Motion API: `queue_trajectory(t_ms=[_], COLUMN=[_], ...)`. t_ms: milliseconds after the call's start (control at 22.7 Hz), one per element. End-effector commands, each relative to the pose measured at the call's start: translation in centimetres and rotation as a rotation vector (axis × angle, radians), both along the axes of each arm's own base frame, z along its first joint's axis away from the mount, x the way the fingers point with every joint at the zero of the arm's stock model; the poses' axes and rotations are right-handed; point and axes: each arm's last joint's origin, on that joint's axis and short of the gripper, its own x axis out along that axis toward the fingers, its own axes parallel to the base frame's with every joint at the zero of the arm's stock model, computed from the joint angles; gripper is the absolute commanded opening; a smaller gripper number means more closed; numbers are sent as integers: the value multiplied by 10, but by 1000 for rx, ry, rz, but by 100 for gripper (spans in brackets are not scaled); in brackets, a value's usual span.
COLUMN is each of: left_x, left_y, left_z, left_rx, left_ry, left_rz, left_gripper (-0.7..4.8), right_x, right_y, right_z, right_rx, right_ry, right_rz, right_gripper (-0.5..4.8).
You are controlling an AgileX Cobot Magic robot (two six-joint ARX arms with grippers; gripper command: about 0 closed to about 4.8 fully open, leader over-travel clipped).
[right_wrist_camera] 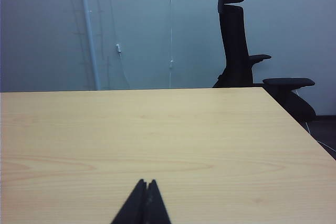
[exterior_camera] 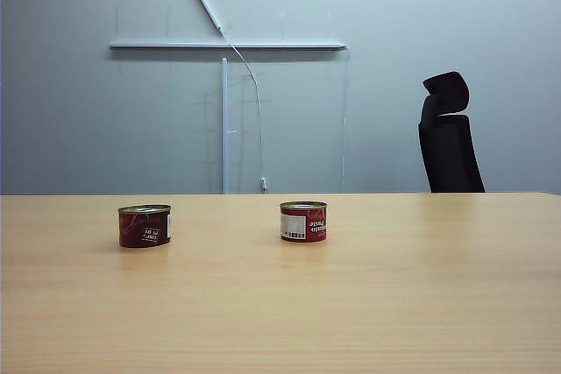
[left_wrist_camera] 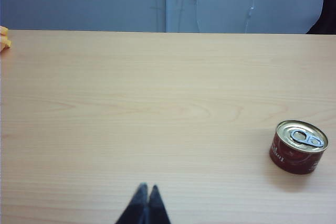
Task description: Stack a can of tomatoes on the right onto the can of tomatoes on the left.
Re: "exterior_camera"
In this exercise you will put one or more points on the dark red tomato can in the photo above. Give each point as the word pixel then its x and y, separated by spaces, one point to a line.
pixel 133 227

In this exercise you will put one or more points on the red tomato paste can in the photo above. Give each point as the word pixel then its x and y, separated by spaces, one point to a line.
pixel 307 225

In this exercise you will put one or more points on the white horizontal wall rail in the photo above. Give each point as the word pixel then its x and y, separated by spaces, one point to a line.
pixel 197 45

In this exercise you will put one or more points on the black mesh office chair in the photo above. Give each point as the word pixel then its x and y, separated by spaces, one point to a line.
pixel 451 150

